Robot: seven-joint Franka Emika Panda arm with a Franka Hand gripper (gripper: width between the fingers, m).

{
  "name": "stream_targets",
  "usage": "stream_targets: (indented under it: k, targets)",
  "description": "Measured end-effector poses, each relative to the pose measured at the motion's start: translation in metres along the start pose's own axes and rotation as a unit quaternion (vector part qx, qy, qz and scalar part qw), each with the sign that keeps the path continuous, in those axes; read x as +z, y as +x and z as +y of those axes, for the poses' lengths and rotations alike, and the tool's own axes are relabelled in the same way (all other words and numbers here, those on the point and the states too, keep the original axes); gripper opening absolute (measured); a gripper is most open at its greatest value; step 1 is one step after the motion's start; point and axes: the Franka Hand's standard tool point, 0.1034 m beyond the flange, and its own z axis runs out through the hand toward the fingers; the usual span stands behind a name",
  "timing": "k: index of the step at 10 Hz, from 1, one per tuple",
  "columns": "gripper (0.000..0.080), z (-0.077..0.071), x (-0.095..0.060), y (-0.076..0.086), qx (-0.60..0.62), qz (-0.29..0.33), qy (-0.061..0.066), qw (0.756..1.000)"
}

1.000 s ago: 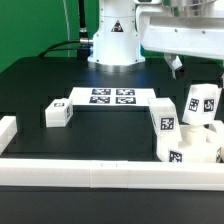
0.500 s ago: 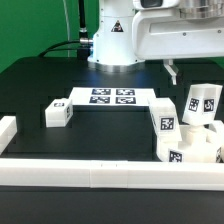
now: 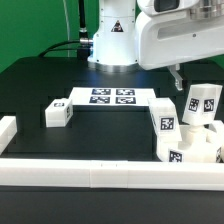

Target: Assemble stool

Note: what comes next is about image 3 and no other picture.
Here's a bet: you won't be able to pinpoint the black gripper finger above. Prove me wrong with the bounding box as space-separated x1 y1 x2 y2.
168 64 183 91

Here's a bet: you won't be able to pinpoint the white left fence bar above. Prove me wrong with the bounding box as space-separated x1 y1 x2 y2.
0 116 17 155

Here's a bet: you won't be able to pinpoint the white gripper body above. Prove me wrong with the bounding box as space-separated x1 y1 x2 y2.
136 11 224 70

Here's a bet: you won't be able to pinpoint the white front fence bar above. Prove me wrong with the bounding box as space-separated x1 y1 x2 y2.
0 158 224 191

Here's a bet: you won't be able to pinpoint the black base cables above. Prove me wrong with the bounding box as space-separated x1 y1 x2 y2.
38 0 94 61

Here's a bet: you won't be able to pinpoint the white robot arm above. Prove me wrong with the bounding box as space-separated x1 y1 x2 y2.
88 0 224 89

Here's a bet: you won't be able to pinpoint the white marker sheet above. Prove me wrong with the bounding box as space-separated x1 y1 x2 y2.
69 87 156 107

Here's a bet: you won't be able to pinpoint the white fence bar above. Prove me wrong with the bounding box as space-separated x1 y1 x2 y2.
0 158 224 191
0 116 17 155

